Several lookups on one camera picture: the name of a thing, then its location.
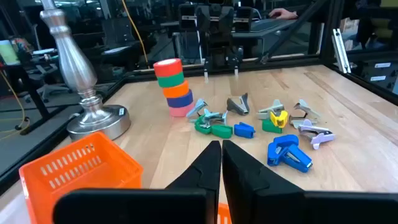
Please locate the light blue staple remover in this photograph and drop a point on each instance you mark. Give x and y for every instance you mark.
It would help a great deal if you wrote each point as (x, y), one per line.
(214, 117)
(196, 108)

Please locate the green tape roll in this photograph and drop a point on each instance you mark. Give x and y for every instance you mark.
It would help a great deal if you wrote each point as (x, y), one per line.
(170, 81)

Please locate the orange plastic basket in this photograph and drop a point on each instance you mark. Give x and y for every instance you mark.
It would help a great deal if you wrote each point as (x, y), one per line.
(93, 174)
(224, 216)

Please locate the light grey staple remover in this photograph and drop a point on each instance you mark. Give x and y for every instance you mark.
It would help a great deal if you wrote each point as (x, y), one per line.
(306, 109)

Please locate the silver metal bracket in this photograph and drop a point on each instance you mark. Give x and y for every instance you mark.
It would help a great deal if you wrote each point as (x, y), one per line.
(341, 51)

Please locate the dark grey staple remover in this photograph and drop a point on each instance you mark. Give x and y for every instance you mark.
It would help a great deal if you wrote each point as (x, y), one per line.
(236, 106)

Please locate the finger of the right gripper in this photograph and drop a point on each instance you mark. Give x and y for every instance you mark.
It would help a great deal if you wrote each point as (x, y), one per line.
(202, 20)
(227, 20)

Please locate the orange tape roll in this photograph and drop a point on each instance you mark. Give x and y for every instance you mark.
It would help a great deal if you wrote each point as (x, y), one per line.
(175, 91)

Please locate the person's hand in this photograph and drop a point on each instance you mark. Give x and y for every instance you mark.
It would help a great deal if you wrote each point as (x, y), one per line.
(281, 14)

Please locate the red tape roll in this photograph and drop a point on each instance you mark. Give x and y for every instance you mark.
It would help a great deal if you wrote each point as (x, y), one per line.
(168, 70)

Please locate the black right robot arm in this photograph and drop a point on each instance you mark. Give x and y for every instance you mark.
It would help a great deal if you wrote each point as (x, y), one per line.
(221, 49)

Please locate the blue mini stapler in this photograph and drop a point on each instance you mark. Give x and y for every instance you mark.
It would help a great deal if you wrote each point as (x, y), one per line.
(284, 140)
(244, 130)
(298, 160)

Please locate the sage grey staple remover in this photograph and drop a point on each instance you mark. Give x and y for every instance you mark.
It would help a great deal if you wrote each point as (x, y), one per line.
(269, 111)

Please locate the yellow mini stapler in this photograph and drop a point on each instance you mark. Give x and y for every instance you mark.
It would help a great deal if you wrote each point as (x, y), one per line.
(279, 119)

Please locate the silver lamp white shade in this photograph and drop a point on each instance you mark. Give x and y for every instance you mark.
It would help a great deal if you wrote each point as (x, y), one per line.
(74, 65)

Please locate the pink tape roll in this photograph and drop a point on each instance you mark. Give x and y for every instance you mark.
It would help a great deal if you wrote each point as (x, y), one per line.
(182, 111)

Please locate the lavender staple remover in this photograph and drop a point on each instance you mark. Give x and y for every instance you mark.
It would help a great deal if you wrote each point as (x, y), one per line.
(321, 138)

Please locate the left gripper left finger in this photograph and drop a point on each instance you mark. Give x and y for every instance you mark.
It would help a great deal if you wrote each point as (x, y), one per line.
(199, 177)

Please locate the computer monitor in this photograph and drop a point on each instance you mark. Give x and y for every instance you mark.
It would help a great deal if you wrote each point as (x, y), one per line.
(7, 53)

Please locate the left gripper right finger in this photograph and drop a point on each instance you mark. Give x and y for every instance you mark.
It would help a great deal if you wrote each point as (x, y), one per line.
(245, 186)

